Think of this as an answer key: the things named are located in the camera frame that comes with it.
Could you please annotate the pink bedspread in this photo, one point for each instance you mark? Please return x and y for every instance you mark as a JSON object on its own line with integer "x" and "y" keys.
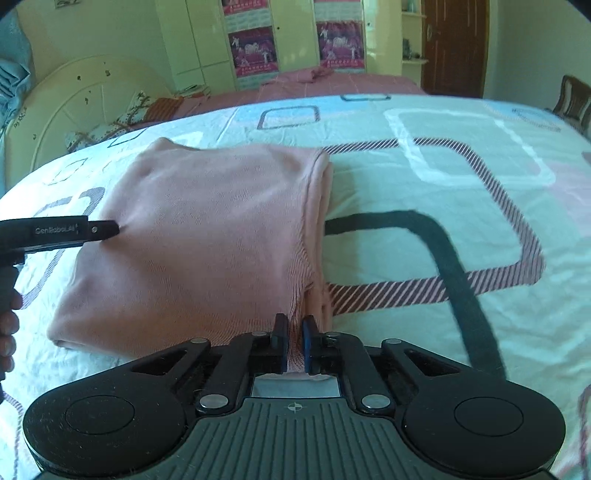
{"x": 360, "y": 85}

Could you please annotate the white round headboard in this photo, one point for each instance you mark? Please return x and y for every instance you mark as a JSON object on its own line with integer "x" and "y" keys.
{"x": 83, "y": 92}

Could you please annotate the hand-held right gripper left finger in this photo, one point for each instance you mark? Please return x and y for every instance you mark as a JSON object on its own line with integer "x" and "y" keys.
{"x": 280, "y": 338}

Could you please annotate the person's left hand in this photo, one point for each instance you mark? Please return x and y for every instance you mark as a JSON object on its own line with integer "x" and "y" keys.
{"x": 8, "y": 332}

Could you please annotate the wall sticker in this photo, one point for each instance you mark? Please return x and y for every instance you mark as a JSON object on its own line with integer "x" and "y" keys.
{"x": 64, "y": 3}

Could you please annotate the pink sweater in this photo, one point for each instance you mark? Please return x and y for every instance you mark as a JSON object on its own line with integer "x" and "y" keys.
{"x": 194, "y": 240}

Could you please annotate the wall shelf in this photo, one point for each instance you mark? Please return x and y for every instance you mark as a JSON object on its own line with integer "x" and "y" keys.
{"x": 413, "y": 50}

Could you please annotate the pink printed wall poster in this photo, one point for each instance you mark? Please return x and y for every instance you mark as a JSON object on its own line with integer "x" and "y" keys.
{"x": 340, "y": 44}
{"x": 251, "y": 48}

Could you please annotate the pale green wardrobe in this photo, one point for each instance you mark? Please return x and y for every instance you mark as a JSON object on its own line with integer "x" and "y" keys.
{"x": 203, "y": 37}

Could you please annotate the wooden chair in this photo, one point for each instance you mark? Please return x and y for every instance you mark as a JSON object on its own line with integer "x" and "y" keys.
{"x": 572, "y": 104}

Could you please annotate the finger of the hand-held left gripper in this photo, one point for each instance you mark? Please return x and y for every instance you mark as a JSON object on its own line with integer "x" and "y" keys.
{"x": 105, "y": 229}

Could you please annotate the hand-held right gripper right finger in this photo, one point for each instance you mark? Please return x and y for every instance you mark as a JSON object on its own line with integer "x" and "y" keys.
{"x": 310, "y": 339}

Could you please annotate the orange brown pillow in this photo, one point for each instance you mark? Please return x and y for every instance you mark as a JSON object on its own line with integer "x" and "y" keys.
{"x": 162, "y": 110}

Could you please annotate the patterned bed sheet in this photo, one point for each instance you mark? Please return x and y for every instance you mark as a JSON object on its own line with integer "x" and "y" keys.
{"x": 415, "y": 258}

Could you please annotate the crumpled pink cloth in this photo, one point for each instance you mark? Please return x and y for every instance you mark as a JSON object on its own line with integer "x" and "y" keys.
{"x": 307, "y": 74}

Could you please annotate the brown wooden door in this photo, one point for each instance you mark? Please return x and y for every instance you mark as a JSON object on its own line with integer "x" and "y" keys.
{"x": 455, "y": 46}

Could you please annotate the floral pillow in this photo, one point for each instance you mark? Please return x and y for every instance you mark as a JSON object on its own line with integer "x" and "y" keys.
{"x": 97, "y": 134}

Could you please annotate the blue curtain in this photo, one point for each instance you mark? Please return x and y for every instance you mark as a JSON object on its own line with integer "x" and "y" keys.
{"x": 11, "y": 78}

